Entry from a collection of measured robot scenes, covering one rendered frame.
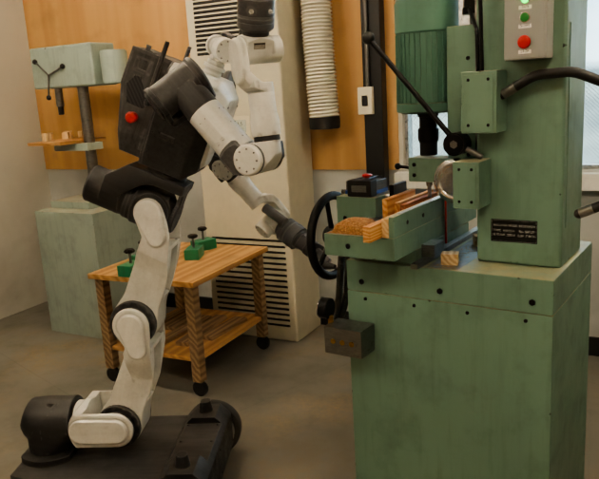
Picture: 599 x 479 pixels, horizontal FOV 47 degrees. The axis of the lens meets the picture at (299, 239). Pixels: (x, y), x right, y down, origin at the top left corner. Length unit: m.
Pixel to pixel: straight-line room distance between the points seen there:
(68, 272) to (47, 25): 1.59
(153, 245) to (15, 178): 2.68
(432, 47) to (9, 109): 3.21
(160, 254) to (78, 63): 2.02
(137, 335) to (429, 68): 1.13
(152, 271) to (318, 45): 1.67
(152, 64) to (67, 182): 2.80
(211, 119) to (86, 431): 1.09
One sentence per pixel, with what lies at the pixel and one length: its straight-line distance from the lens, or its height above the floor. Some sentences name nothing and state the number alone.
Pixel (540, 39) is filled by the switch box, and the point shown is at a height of 1.36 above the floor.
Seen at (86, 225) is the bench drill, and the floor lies 0.64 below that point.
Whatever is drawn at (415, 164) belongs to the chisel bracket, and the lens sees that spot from 2.00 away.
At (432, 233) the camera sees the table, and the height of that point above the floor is 0.86.
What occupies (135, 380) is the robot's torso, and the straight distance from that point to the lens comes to 2.22.
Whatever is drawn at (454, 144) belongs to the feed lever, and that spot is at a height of 1.12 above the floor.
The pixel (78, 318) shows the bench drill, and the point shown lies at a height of 0.10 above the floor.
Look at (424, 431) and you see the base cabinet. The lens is 2.03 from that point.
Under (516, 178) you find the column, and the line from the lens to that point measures 1.83.
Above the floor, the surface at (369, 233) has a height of 0.92.
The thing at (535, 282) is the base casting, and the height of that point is 0.79.
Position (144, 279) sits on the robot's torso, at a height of 0.75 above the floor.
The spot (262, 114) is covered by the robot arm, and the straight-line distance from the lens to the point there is 1.66.
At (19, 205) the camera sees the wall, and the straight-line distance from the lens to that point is 4.65.
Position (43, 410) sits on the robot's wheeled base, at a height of 0.34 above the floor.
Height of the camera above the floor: 1.29
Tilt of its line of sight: 13 degrees down
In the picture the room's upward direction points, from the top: 3 degrees counter-clockwise
